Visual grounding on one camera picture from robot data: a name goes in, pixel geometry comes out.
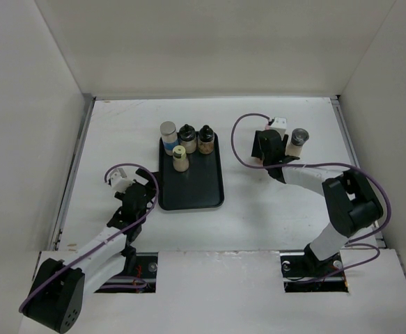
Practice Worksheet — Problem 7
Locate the yellow cap spice bottle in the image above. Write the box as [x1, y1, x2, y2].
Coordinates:
[172, 145, 189, 173]

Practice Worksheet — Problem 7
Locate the silver cap blue label bottle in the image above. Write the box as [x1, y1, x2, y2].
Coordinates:
[159, 121, 179, 156]

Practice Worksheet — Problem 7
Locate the black cap spice bottle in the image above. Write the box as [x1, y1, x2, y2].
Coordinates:
[198, 125, 214, 154]
[178, 124, 197, 154]

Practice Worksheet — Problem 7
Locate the black cap spice bottle front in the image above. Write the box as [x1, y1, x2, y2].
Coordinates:
[178, 124, 197, 154]

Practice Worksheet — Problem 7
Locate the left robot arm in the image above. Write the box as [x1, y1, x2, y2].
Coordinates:
[19, 165, 160, 333]

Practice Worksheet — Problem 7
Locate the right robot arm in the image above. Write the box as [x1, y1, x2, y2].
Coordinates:
[251, 129, 383, 276]

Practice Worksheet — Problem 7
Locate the grey clear cap spice bottle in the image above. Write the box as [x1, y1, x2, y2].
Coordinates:
[286, 128, 309, 157]

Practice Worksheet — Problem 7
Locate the black plastic tray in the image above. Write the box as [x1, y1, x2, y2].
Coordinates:
[158, 136, 224, 211]

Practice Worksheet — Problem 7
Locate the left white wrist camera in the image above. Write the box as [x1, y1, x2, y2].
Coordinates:
[107, 167, 133, 193]

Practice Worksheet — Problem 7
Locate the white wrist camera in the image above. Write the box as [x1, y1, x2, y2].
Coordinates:
[107, 167, 133, 193]
[265, 117, 287, 136]

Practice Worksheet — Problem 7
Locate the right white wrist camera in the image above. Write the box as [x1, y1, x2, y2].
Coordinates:
[265, 117, 287, 136]

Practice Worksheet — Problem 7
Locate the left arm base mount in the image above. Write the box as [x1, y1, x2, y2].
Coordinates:
[96, 246, 159, 294]

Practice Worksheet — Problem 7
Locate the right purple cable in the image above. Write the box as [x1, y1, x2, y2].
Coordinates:
[231, 112, 393, 283]

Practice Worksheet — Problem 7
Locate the purple cable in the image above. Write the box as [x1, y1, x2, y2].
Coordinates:
[231, 112, 393, 283]
[18, 163, 159, 314]

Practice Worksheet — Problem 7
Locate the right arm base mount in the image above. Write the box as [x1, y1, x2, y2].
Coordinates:
[280, 250, 348, 293]

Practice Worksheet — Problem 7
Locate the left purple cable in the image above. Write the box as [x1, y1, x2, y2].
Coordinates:
[18, 163, 159, 314]

